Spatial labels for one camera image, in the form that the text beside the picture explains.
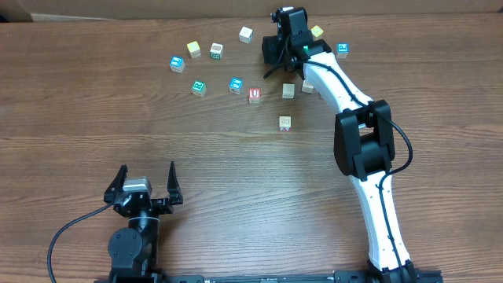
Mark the green R block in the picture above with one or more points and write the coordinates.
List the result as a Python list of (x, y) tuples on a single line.
[(199, 88)]

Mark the yellow block top left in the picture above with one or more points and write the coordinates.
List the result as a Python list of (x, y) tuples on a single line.
[(194, 49)]

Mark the plain white block centre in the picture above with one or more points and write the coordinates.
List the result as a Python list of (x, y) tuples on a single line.
[(288, 90)]

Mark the red U block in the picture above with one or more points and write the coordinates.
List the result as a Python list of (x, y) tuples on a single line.
[(254, 96)]

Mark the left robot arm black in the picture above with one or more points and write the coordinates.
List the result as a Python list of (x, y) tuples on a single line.
[(133, 249)]

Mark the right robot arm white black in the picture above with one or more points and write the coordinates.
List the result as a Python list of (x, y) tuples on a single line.
[(364, 146)]

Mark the white patterned block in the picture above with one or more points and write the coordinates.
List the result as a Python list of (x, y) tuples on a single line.
[(307, 87)]

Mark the blue block far left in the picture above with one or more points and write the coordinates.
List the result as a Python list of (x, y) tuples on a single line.
[(177, 64)]

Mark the white block top centre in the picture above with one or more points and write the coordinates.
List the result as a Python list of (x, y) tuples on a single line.
[(246, 35)]

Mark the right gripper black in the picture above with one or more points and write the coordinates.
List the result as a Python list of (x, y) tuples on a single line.
[(271, 45)]

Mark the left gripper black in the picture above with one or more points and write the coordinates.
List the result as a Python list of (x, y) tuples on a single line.
[(165, 205)]

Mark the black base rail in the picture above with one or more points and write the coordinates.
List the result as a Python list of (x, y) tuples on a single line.
[(335, 277)]

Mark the yellow 8 block top right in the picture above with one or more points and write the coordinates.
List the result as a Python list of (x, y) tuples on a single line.
[(316, 32)]

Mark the white block green side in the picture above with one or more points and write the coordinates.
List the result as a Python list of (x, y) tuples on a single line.
[(216, 51)]

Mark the blue block centre left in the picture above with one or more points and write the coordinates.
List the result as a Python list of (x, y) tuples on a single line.
[(235, 85)]

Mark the blue P block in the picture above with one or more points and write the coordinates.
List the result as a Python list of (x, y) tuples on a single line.
[(342, 50)]

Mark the blue L block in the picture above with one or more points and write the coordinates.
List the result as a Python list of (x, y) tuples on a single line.
[(285, 123)]

